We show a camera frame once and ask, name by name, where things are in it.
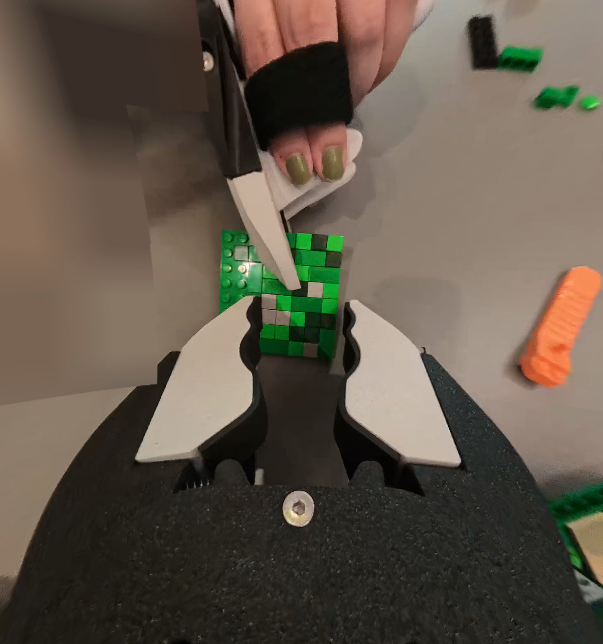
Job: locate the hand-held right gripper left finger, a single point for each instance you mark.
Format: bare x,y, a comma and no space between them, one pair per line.
201,392

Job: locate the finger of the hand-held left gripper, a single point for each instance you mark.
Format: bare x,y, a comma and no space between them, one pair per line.
266,231

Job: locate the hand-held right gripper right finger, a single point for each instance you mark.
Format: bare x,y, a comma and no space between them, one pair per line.
397,397

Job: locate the green tiled lego plate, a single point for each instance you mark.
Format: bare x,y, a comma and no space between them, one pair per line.
306,312

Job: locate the green lego building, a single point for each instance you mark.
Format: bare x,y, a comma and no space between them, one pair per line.
583,498

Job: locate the black lego brick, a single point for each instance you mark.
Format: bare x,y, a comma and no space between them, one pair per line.
482,43

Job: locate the green lego brick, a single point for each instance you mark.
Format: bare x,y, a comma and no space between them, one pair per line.
520,58

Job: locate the green lego piece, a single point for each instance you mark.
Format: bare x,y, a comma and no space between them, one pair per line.
555,97

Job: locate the small green lego stud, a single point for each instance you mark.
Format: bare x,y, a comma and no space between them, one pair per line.
591,102

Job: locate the person's left hand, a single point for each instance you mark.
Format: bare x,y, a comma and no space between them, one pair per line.
306,25

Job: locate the orange brick separator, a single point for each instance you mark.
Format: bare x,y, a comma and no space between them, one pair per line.
558,327

